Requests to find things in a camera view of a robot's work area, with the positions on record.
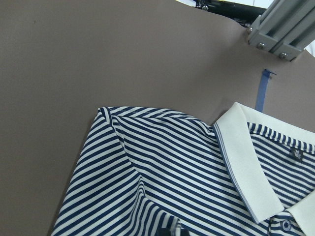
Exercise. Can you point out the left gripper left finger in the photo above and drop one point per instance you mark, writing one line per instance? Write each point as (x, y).
(163, 232)

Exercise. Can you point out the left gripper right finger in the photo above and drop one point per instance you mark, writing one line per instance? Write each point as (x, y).
(181, 232)

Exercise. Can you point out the striped polo shirt white collar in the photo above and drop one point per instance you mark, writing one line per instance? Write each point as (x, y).
(141, 169)

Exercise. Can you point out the black clamp tool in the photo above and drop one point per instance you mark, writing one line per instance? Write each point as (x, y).
(243, 14)

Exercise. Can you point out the aluminium frame post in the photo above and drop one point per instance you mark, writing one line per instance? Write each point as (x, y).
(285, 29)

